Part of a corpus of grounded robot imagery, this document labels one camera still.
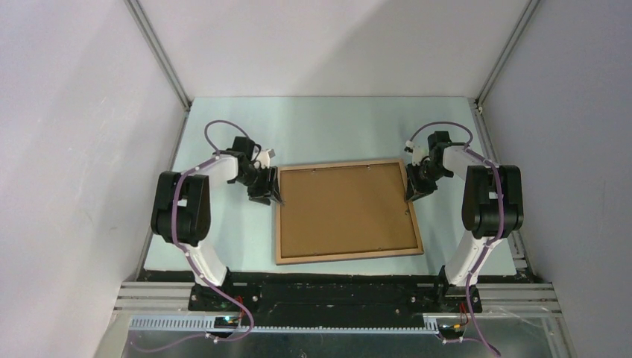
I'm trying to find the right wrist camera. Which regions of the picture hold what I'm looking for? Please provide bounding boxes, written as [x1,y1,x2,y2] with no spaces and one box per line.
[404,140,427,166]

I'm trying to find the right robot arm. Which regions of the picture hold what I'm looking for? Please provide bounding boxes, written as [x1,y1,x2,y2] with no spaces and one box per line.
[405,131,524,312]

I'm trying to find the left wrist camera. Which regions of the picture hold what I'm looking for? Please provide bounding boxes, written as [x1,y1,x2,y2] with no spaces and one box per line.
[253,148,275,169]

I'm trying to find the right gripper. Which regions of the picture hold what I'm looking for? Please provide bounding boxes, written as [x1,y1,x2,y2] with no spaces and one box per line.
[405,162,449,202]

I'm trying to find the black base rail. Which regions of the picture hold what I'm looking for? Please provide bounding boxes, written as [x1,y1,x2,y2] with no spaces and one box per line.
[138,268,490,330]

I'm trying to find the brown backing board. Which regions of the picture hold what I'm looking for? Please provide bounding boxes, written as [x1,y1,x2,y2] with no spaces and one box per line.
[279,163,420,259]

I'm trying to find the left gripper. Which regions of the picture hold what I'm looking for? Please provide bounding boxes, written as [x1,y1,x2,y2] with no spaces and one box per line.
[233,165,282,206]

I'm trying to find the aluminium base frame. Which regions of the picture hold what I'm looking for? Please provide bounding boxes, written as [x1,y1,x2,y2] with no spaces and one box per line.
[96,277,576,357]

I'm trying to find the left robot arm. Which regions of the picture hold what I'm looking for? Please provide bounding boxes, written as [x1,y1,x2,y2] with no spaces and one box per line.
[151,136,282,311]

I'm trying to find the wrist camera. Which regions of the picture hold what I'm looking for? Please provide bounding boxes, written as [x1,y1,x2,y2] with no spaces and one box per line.
[404,140,427,166]
[253,148,275,169]

